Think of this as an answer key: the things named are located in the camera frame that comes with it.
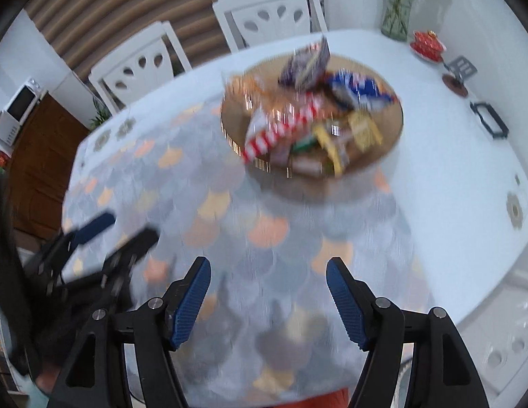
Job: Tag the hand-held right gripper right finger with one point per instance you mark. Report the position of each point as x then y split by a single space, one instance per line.
347 301

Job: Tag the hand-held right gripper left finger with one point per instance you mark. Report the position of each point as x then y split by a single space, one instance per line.
189 301

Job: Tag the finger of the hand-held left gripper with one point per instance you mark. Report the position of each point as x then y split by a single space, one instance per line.
136 244
94 225

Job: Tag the golden ribbed bowl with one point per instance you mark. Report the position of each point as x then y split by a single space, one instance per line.
306 187

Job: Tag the clear biscuit bag red-white edge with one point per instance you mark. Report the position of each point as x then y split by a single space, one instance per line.
281 129

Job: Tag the blue biscuit packet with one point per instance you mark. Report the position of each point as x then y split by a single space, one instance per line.
357 87

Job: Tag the scale pattern table mat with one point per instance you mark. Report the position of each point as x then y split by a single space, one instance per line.
264 263

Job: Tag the brown wooden cabinet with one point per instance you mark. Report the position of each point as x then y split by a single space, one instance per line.
38 157

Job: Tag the green potted plant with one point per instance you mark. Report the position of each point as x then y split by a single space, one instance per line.
101 114

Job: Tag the white microwave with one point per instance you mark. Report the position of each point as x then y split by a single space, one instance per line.
4 123

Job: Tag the brown striped curtain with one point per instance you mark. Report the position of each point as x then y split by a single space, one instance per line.
119 12

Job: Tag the brown round coaster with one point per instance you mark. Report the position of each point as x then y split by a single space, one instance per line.
457 89

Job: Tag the black phone stand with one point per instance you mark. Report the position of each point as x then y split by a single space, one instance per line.
461 67

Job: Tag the red ornament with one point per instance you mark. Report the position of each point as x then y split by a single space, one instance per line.
425 46

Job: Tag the glass vase with flowers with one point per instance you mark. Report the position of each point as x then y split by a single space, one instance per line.
396 21

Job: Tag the black rectangular frame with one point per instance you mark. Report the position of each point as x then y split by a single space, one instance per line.
498 118

